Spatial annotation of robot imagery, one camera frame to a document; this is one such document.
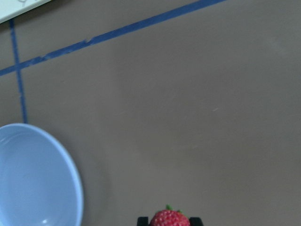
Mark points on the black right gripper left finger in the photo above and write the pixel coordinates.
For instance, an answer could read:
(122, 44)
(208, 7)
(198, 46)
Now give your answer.
(143, 221)

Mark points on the white rectangular tray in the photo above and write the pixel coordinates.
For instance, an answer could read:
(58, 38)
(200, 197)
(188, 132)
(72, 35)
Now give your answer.
(12, 8)

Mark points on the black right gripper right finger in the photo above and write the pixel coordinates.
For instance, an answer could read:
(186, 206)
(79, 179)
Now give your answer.
(195, 221)

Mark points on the light blue plate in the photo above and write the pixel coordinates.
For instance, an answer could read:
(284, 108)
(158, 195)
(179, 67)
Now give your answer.
(39, 181)

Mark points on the red strawberry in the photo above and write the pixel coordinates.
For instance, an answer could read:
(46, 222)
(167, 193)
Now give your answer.
(169, 217)

